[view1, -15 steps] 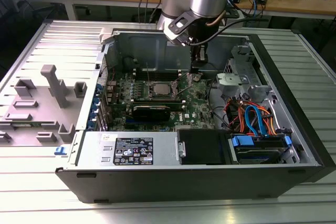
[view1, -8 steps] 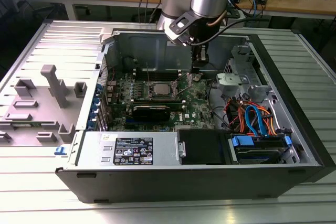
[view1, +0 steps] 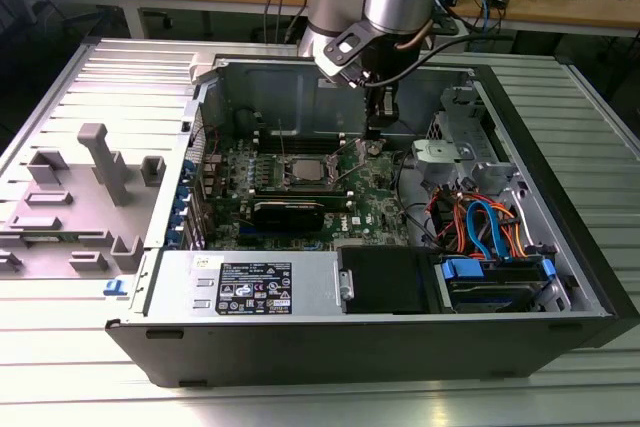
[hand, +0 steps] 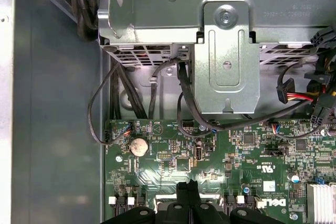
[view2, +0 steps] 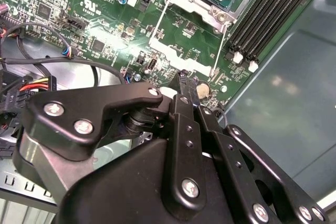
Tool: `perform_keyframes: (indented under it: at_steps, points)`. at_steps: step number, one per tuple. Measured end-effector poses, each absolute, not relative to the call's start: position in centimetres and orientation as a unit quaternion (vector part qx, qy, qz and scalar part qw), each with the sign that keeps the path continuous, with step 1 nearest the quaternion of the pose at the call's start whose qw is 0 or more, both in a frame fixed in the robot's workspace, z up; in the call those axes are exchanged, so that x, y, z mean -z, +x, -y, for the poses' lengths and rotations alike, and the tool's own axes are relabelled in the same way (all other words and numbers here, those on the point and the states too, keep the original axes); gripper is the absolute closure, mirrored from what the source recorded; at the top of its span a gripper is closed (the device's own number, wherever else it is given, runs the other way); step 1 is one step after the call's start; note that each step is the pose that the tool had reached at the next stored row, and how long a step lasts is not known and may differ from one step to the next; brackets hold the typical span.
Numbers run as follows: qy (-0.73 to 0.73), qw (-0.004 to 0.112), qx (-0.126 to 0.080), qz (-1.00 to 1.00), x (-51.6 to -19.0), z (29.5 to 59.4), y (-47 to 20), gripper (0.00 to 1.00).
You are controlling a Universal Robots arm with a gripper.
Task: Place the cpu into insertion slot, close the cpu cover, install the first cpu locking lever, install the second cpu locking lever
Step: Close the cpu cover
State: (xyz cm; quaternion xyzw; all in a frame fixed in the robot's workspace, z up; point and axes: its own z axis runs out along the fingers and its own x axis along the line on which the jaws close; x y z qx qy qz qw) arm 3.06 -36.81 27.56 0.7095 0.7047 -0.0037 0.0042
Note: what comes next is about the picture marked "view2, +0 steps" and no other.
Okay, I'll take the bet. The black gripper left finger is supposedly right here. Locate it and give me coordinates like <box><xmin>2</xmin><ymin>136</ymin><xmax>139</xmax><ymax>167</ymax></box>
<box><xmin>12</xmin><ymin>69</ymin><xmax>208</xmax><ymax>221</ymax></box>

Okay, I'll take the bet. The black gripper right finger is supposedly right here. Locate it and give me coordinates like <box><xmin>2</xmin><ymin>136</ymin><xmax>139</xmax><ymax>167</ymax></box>
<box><xmin>188</xmin><ymin>76</ymin><xmax>329</xmax><ymax>224</ymax></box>

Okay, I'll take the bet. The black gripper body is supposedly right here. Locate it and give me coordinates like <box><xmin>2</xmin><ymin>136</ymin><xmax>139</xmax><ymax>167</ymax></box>
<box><xmin>56</xmin><ymin>138</ymin><xmax>237</xmax><ymax>224</ymax></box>

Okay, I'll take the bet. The metal socket cover frame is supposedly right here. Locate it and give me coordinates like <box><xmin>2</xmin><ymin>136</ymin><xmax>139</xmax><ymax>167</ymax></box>
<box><xmin>149</xmin><ymin>0</ymin><xmax>229</xmax><ymax>77</ymax></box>

